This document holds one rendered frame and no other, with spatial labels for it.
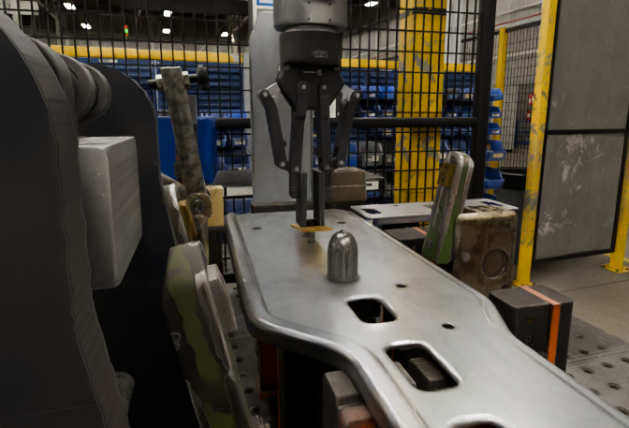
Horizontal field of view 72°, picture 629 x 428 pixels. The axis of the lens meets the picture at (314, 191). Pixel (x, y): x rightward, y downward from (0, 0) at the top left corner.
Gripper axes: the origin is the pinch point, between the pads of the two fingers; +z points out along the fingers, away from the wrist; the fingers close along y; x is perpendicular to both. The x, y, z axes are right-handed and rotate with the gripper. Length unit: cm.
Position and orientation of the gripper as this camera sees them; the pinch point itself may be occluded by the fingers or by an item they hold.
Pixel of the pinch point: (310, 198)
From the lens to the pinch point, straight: 56.6
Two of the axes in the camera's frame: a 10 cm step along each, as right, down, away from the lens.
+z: 0.0, 9.8, 1.8
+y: 9.7, -0.4, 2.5
